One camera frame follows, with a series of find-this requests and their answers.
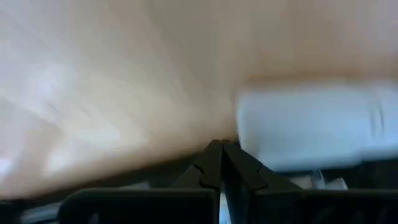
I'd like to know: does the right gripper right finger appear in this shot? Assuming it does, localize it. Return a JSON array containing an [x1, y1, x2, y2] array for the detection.
[[221, 139, 398, 224]]

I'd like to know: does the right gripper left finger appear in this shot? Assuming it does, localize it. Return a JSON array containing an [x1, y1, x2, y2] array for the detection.
[[58, 139, 223, 224]]

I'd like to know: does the white plastic packet dark print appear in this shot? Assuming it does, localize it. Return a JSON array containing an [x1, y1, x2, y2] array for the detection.
[[236, 82, 398, 172]]

